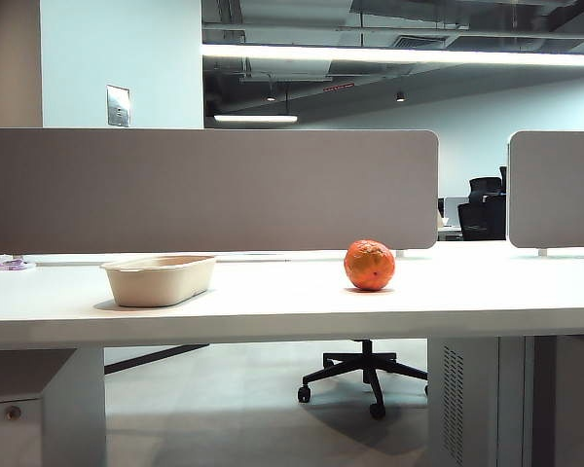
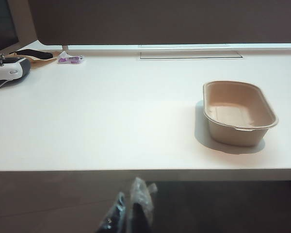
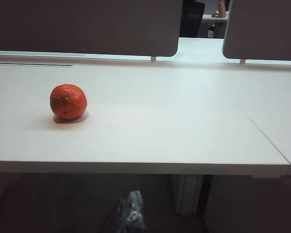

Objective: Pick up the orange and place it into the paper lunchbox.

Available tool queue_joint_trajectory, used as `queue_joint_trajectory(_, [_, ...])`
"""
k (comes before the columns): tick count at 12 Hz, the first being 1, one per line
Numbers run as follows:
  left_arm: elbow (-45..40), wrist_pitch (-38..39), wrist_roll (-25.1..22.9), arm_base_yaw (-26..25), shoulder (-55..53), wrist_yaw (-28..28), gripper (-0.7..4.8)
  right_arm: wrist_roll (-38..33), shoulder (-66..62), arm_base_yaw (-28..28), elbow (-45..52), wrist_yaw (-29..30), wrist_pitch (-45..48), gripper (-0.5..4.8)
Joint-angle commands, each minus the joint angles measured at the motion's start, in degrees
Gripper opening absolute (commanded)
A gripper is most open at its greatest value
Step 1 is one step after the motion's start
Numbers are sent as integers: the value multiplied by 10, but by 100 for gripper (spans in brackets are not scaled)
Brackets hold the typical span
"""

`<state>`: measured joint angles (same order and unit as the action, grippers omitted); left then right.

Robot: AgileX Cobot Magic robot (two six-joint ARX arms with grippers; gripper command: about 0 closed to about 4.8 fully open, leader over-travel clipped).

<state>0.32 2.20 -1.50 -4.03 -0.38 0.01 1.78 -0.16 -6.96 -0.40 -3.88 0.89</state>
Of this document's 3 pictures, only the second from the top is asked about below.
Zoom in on purple tissue packet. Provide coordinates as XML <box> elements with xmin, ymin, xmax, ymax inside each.
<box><xmin>57</xmin><ymin>50</ymin><xmax>84</xmax><ymax>65</ymax></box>

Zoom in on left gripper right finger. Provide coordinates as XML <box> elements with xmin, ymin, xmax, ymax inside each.
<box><xmin>129</xmin><ymin>177</ymin><xmax>159</xmax><ymax>233</ymax></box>

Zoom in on long grey desk divider panel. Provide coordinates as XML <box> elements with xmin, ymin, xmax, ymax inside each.
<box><xmin>30</xmin><ymin>0</ymin><xmax>291</xmax><ymax>47</ymax></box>

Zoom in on black flat pad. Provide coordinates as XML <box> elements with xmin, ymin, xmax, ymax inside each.
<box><xmin>10</xmin><ymin>48</ymin><xmax>54</xmax><ymax>60</ymax></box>

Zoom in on desk cable tray lid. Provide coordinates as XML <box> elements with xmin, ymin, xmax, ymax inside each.
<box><xmin>139</xmin><ymin>50</ymin><xmax>244</xmax><ymax>60</ymax></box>

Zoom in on brown paper lunchbox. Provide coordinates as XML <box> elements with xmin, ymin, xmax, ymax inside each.
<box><xmin>202</xmin><ymin>81</ymin><xmax>279</xmax><ymax>147</ymax></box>

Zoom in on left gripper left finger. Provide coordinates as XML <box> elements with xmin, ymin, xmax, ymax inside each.
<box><xmin>96</xmin><ymin>191</ymin><xmax>127</xmax><ymax>233</ymax></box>

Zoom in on computer monitor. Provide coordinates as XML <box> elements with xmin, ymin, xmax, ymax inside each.
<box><xmin>0</xmin><ymin>0</ymin><xmax>28</xmax><ymax>56</ymax></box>

